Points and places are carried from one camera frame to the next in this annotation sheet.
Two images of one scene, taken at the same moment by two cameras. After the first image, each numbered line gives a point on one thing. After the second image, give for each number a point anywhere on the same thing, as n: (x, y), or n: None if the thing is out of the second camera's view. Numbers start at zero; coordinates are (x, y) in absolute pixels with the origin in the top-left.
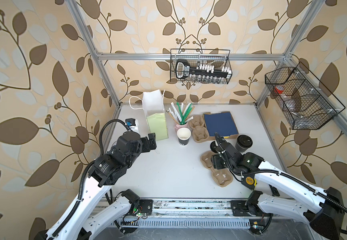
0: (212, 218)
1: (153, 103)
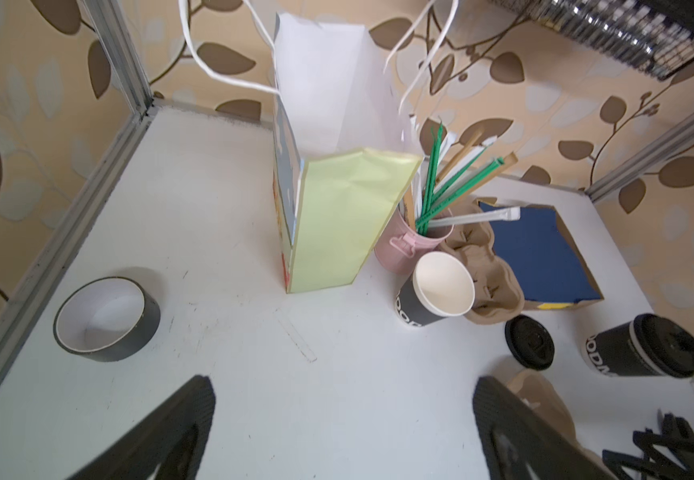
0: None
1: (339, 166)
